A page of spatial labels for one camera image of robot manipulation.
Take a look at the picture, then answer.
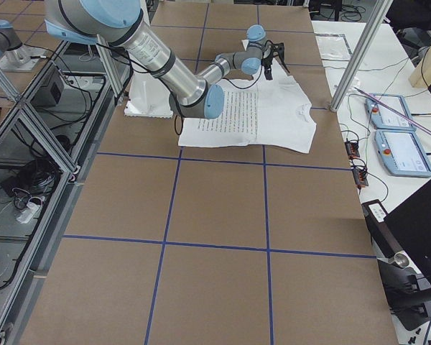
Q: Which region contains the blue teach pendant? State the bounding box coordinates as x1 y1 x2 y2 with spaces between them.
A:
366 93 416 132
374 129 431 178

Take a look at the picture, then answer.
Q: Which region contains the upper blue teach pendant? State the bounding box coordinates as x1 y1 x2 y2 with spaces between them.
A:
366 93 416 132

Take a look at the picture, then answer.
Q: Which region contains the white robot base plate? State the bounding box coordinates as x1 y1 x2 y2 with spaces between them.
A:
124 72 173 119

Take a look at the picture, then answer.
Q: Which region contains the orange circuit board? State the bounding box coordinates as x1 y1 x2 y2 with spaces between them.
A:
345 140 361 160

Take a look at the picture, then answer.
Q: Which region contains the black laptop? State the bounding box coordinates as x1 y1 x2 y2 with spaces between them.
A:
362 179 431 331

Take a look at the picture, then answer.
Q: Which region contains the clear plastic bag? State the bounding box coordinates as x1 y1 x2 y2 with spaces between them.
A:
315 33 352 61

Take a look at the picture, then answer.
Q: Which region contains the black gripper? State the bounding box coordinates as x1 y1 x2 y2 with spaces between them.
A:
261 40 290 81

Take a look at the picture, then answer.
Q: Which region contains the lower blue teach pendant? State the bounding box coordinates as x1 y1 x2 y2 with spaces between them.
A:
374 129 431 178

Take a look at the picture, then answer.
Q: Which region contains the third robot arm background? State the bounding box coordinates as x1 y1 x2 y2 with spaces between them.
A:
0 19 37 72

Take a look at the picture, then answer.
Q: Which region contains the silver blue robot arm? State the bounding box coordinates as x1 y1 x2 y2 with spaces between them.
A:
45 0 284 119

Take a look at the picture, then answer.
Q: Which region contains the aluminium frame post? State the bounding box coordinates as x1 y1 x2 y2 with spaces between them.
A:
330 0 393 112

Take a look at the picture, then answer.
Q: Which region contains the white long-sleeve printed shirt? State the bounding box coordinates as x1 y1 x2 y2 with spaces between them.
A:
178 59 316 154

